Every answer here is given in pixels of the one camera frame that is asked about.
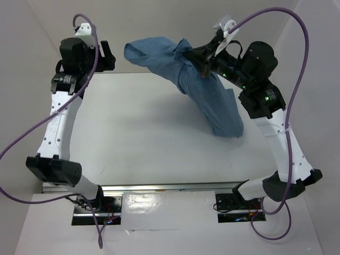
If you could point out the blue pillowcase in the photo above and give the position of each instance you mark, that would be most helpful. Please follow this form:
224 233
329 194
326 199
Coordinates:
165 58

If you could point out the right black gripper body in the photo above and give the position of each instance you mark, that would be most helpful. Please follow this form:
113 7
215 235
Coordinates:
228 67

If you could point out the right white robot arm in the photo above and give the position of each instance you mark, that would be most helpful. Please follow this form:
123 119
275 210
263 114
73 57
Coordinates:
265 105

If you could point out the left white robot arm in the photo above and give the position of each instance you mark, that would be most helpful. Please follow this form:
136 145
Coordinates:
52 163

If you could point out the aluminium rail front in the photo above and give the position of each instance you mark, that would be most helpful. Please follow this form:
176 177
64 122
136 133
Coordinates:
210 186

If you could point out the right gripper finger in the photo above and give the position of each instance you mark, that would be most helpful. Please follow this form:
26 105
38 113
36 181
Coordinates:
198 61
204 50

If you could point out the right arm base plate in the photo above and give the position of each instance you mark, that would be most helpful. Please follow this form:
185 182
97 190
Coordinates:
227 202

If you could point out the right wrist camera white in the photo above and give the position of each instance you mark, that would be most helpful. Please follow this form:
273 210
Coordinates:
226 25

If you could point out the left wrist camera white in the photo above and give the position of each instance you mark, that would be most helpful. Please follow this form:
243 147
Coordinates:
84 32

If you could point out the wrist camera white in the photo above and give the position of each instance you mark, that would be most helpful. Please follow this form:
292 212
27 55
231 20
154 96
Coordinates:
226 25
84 32

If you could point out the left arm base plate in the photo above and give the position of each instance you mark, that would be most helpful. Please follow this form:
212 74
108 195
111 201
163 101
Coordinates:
111 202

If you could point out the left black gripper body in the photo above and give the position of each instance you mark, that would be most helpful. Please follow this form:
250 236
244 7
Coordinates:
90 58

